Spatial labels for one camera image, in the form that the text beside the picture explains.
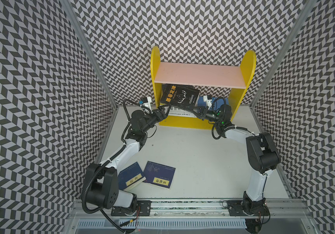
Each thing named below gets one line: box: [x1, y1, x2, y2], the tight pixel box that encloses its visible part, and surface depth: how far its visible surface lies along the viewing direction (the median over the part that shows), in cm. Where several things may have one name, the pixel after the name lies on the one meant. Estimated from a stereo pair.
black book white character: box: [161, 83, 199, 92], surface depth 88 cm
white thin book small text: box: [167, 110, 198, 118], surface depth 95 cm
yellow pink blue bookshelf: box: [150, 45, 257, 129], surface depth 84 cm
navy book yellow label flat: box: [142, 160, 176, 190], surface depth 85 cm
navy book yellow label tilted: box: [117, 161, 147, 192], surface depth 82 cm
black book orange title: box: [159, 83, 201, 110], surface depth 86 cm
